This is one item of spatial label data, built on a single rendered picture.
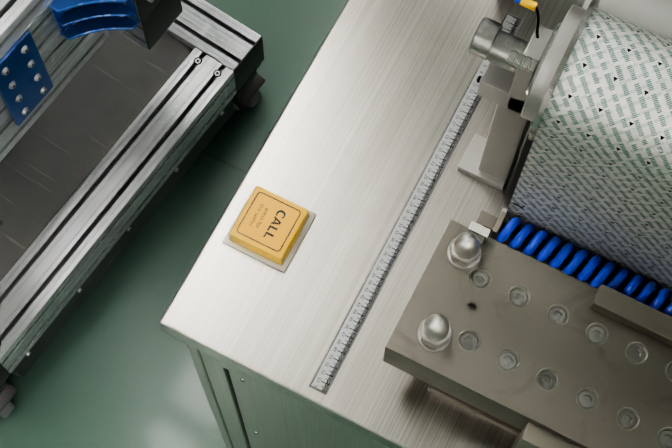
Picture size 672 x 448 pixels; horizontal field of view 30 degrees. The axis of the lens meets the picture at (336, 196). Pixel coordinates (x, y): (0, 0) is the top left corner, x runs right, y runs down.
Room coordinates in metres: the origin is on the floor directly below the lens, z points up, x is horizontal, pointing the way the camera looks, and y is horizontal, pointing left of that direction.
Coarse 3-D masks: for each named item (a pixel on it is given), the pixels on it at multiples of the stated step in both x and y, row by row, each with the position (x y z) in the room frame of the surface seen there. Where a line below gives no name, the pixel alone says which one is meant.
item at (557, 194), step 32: (544, 160) 0.49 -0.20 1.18; (544, 192) 0.48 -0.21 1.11; (576, 192) 0.47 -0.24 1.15; (608, 192) 0.46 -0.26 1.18; (544, 224) 0.48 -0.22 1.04; (576, 224) 0.46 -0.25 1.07; (608, 224) 0.45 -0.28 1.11; (640, 224) 0.44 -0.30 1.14; (608, 256) 0.44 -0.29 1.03; (640, 256) 0.43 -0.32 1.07
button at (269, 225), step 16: (256, 192) 0.55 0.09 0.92; (256, 208) 0.53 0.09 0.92; (272, 208) 0.53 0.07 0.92; (288, 208) 0.53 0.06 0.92; (304, 208) 0.53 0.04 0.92; (240, 224) 0.51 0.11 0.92; (256, 224) 0.51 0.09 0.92; (272, 224) 0.51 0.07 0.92; (288, 224) 0.51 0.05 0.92; (304, 224) 0.52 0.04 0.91; (240, 240) 0.49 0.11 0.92; (256, 240) 0.49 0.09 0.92; (272, 240) 0.49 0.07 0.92; (288, 240) 0.49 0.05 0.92; (272, 256) 0.47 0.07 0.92
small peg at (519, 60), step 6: (510, 54) 0.56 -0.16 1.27; (516, 54) 0.56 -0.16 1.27; (522, 54) 0.56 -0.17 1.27; (510, 60) 0.55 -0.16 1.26; (516, 60) 0.55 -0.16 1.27; (522, 60) 0.55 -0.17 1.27; (528, 60) 0.55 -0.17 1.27; (534, 60) 0.55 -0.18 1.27; (516, 66) 0.55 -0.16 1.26; (522, 66) 0.55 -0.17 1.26; (528, 66) 0.55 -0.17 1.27; (534, 66) 0.54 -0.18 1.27; (528, 72) 0.54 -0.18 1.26
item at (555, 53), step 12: (576, 12) 0.58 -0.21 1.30; (564, 24) 0.57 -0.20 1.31; (576, 24) 0.57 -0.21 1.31; (564, 36) 0.55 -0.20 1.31; (552, 48) 0.54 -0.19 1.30; (564, 48) 0.54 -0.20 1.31; (552, 60) 0.53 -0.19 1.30; (540, 72) 0.53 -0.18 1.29; (552, 72) 0.52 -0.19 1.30; (540, 84) 0.52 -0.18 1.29; (528, 96) 0.51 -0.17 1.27; (540, 96) 0.51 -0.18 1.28; (528, 108) 0.51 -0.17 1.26
